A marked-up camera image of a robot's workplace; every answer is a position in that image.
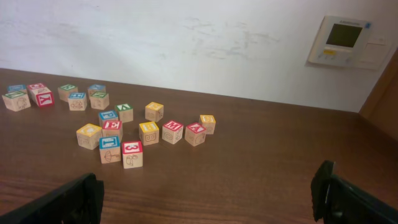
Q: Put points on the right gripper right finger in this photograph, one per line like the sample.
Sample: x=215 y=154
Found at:
x=335 y=200

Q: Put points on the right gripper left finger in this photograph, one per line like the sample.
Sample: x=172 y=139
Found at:
x=79 y=201

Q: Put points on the yellow C block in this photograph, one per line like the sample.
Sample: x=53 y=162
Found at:
x=89 y=136

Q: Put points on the blue T block right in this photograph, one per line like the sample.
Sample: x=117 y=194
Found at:
x=110 y=149

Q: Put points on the red 3 block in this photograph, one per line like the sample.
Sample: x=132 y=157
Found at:
x=132 y=153

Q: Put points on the red E block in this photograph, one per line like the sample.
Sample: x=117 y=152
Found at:
x=113 y=128

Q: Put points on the blue P block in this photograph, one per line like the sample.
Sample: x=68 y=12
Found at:
x=110 y=115

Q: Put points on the yellow B block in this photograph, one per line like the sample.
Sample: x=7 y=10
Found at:
x=148 y=133

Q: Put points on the green V block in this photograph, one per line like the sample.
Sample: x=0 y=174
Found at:
x=125 y=112

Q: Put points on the blue H block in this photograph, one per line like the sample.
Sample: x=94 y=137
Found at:
x=77 y=101

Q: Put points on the green N block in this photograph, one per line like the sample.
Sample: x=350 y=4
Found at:
x=99 y=100

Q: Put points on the wooden cabinet edge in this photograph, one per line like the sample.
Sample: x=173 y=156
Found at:
x=380 y=108

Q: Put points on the green R block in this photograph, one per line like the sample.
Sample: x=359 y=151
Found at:
x=65 y=90

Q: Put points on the plain face red-edged block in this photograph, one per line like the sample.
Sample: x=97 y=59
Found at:
x=42 y=96

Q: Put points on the blue X block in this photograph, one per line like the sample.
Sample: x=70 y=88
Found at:
x=96 y=87

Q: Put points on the red M block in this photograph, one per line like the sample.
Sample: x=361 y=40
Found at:
x=172 y=131

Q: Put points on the yellow block top right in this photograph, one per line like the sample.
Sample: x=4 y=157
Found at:
x=154 y=111

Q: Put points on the green Z block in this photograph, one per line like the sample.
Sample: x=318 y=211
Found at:
x=16 y=100

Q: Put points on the red Q block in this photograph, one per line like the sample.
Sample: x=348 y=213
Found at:
x=35 y=87

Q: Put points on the blue D block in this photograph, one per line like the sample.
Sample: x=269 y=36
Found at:
x=21 y=88

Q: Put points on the red A block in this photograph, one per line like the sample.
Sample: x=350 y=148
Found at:
x=195 y=134

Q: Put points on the yellow block far right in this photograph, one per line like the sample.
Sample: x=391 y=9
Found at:
x=209 y=122

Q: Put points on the wall thermostat panel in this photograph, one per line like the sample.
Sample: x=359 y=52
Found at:
x=344 y=42

